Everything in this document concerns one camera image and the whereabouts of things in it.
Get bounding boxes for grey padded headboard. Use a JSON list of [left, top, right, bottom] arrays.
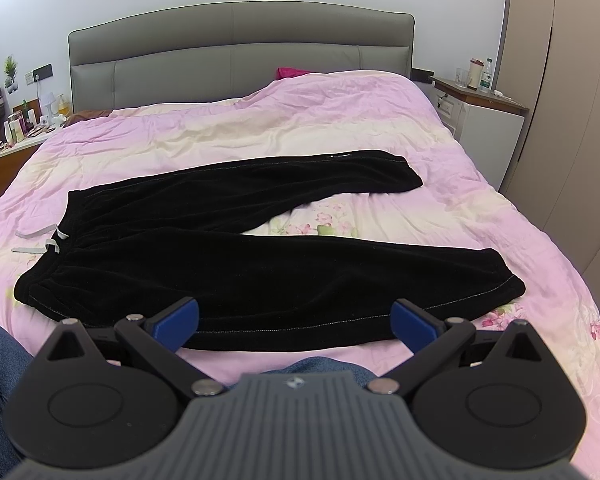
[[68, 1, 415, 112]]

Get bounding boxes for black wall switch panel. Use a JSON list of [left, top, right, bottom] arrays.
[[32, 64, 54, 82]]

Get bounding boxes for beige wardrobe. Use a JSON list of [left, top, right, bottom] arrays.
[[496, 0, 600, 281]]

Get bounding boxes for clear drinking glass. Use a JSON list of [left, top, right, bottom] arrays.
[[454, 68, 469, 88]]

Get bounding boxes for white right nightstand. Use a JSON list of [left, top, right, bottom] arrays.
[[430, 78, 527, 191]]

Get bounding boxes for wooden left nightstand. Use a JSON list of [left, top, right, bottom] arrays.
[[0, 130, 56, 197]]

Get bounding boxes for black pants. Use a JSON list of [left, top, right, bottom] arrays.
[[15, 150, 526, 352]]

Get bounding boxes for plastic water bottle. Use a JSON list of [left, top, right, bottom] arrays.
[[480, 58, 493, 92]]

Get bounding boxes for magenta pillow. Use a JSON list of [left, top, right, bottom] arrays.
[[276, 67, 310, 80]]

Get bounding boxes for white cup with red lid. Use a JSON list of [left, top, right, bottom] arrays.
[[467, 58, 484, 90]]

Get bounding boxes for orange juice bottle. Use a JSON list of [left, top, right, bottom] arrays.
[[57, 94, 71, 117]]

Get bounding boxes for small potted plant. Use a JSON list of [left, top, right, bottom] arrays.
[[4, 55, 18, 93]]

